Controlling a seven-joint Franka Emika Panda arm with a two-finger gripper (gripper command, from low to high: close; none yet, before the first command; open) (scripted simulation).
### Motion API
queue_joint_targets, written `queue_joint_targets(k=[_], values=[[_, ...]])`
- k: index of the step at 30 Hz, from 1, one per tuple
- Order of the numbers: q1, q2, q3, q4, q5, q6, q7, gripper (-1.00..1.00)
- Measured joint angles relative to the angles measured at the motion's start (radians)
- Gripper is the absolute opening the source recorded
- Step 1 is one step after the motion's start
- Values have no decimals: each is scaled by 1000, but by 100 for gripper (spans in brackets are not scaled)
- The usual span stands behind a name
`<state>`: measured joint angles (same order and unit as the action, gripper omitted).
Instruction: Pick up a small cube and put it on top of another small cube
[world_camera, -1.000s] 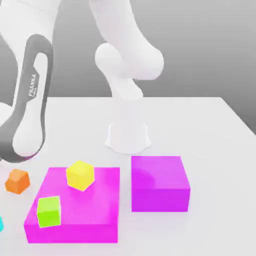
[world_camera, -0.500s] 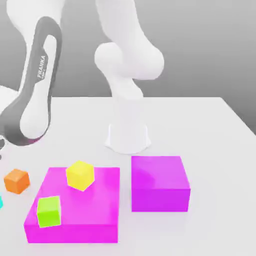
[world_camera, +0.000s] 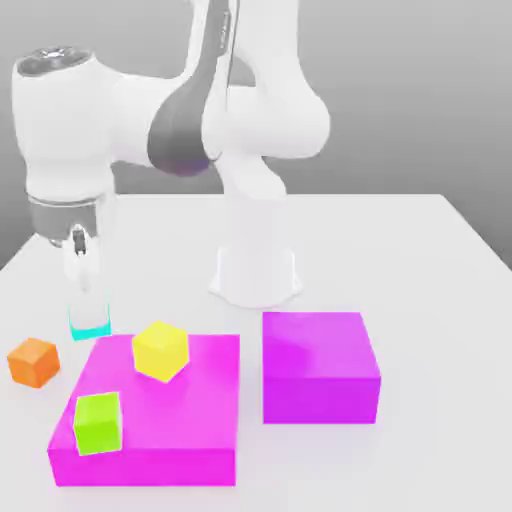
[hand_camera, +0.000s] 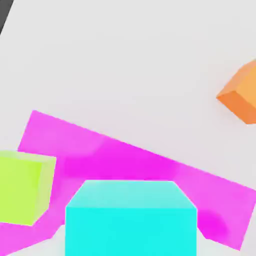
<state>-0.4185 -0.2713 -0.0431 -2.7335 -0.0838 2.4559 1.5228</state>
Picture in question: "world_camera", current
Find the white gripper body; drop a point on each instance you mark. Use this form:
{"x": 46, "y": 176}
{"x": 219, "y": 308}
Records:
{"x": 88, "y": 264}

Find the small cyan cube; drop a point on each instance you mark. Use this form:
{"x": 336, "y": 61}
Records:
{"x": 90, "y": 332}

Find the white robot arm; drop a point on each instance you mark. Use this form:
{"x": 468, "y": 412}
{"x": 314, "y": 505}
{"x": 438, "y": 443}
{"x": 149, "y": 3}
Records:
{"x": 260, "y": 120}

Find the small yellow cube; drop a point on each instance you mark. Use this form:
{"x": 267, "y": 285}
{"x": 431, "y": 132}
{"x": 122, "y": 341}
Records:
{"x": 160, "y": 352}

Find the small orange cube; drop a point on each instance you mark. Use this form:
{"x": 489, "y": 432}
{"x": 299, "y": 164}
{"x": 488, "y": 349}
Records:
{"x": 32, "y": 363}

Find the small green cube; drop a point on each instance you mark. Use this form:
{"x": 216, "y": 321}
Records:
{"x": 98, "y": 424}

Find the large magenta box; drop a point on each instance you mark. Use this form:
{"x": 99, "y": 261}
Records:
{"x": 176, "y": 416}

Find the large purple box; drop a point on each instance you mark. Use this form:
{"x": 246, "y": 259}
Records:
{"x": 320, "y": 368}

